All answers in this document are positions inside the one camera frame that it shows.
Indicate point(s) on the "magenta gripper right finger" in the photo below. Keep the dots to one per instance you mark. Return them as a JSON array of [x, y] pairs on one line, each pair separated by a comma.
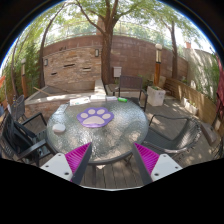
[[153, 166]]

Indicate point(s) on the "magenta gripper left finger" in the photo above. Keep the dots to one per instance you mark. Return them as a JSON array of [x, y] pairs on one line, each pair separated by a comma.
[[70, 166]]

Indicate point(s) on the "purple paw mouse pad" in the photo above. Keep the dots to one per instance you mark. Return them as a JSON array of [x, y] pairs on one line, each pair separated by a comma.
[[94, 117]]

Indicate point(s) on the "black chair right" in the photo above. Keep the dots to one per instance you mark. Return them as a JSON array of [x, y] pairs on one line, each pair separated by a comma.
[[172, 136]]

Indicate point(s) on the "black chair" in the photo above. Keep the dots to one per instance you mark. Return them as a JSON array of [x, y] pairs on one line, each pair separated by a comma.
[[16, 140], [172, 136]]

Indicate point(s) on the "round glass patio table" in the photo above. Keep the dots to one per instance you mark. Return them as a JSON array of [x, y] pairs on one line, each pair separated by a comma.
[[112, 142]]

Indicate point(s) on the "black chair left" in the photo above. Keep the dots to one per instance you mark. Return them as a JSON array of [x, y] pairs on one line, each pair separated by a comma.
[[16, 140]]

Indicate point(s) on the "white paper sheet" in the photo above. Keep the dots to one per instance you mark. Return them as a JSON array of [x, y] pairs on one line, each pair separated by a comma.
[[79, 101]]

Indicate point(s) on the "white square planter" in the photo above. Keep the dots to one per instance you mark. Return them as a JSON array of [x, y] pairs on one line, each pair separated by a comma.
[[155, 96]]

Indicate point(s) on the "white long planter box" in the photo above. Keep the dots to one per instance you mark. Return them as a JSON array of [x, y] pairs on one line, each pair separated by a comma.
[[190, 107]]

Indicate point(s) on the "green small object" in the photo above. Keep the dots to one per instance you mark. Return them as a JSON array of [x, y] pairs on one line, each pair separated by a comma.
[[122, 100]]

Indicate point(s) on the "small white box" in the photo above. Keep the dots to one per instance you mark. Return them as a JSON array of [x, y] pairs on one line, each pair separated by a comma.
[[111, 98]]

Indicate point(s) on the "dark chair far side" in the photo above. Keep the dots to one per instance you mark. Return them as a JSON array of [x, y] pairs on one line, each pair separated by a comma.
[[132, 83]]

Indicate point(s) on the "large tree trunk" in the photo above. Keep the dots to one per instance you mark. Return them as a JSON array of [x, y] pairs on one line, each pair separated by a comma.
[[103, 15]]

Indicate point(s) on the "wooden lamp post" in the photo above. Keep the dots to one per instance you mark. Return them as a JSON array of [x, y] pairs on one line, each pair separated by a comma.
[[158, 63]]

